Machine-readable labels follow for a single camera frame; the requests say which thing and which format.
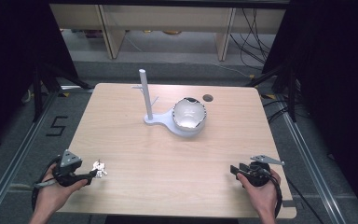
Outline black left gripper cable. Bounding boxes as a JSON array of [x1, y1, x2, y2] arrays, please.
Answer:
[[31, 156, 62, 213]]

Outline light wooden shelf unit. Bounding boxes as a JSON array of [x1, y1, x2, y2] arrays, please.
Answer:
[[49, 3, 287, 63]]

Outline black metal stand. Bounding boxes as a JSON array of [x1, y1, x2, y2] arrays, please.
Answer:
[[244, 60, 299, 123], [31, 60, 95, 123]]

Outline white key stand with pole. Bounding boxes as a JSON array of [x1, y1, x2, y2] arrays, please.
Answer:
[[131, 68, 208, 139]]

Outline bunch of silver keys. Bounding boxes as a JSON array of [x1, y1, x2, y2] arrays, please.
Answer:
[[90, 160, 109, 179]]

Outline person's left hand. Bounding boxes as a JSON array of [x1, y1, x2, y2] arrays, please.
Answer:
[[36, 172, 89, 217]]

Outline black curtain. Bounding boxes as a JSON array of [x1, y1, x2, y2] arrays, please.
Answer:
[[0, 0, 79, 157], [260, 0, 358, 223]]

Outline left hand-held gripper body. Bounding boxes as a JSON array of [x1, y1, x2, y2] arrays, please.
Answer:
[[51, 149, 89, 188]]

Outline shiny silver bowl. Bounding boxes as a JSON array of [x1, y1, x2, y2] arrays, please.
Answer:
[[171, 96, 208, 132]]

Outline person's right hand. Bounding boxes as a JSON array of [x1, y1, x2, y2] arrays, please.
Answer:
[[236, 169, 282, 217]]

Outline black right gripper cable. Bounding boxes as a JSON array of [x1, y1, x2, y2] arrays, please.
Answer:
[[260, 167, 284, 219]]

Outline black hanging cables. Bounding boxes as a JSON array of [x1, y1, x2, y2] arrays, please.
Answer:
[[228, 7, 277, 71]]

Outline black floor cables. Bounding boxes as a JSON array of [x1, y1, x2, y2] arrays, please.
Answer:
[[260, 98, 309, 125]]

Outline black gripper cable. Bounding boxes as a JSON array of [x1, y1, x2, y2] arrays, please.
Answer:
[[260, 167, 284, 219], [31, 156, 62, 213]]

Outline grey metal floor rail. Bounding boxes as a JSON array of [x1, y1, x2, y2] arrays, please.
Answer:
[[280, 106, 347, 224], [0, 89, 61, 224]]

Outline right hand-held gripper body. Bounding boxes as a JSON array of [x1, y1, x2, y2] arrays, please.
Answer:
[[241, 154, 286, 188]]

